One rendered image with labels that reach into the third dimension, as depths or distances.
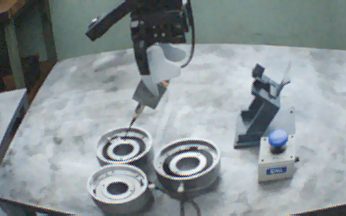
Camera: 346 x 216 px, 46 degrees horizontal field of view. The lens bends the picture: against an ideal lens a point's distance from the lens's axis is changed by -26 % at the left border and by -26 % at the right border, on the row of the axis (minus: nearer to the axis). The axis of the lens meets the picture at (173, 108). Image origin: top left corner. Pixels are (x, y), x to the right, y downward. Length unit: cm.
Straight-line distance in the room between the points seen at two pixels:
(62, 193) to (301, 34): 183
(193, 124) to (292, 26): 155
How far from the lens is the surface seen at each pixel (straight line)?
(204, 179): 82
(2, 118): 149
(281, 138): 80
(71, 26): 268
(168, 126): 99
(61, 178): 93
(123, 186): 85
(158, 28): 79
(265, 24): 247
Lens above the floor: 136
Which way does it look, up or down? 32 degrees down
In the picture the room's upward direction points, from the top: 11 degrees counter-clockwise
